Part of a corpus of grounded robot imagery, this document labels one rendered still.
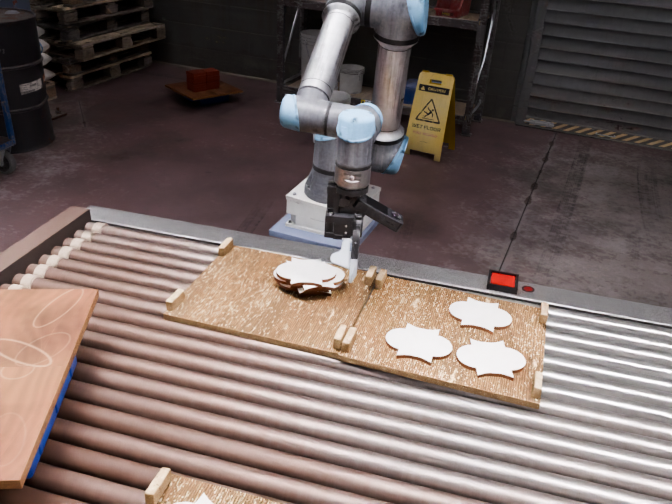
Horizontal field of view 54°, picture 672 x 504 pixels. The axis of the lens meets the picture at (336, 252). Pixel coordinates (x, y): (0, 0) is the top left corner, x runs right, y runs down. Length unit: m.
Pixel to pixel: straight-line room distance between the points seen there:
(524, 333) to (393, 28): 0.79
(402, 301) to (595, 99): 4.63
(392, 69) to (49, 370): 1.08
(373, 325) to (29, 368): 0.70
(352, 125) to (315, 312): 0.45
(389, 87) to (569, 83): 4.32
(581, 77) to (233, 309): 4.83
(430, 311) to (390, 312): 0.09
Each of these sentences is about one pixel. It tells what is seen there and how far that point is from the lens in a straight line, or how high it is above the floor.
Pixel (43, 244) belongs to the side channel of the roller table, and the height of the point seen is 0.94.
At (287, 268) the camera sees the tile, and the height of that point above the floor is 0.98.
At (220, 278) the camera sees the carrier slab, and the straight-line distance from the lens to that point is 1.65.
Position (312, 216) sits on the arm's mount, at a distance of 1.98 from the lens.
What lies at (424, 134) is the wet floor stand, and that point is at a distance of 5.07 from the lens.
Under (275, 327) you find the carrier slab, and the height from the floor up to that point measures 0.94.
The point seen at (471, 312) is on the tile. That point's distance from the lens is 1.57.
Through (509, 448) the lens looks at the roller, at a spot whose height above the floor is 0.92.
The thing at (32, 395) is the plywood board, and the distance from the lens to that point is 1.22.
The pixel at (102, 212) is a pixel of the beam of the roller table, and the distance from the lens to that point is 2.07.
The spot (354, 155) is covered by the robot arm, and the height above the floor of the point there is 1.32.
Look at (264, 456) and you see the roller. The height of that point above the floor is 0.92.
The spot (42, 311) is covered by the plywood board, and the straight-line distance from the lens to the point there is 1.42.
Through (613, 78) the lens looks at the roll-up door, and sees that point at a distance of 6.03.
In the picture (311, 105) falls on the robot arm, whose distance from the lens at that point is 1.46.
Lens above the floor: 1.80
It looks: 29 degrees down
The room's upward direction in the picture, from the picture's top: 3 degrees clockwise
